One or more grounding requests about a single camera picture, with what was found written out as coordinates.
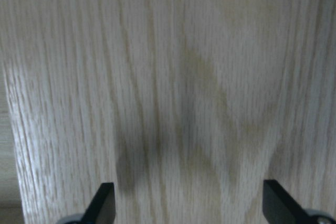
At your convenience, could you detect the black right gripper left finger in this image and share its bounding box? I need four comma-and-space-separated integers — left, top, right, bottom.
79, 183, 116, 224

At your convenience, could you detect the wooden drawer cabinet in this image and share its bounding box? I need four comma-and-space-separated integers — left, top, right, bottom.
1, 0, 335, 223

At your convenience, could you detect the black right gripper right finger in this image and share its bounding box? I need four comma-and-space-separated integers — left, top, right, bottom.
262, 179, 323, 223

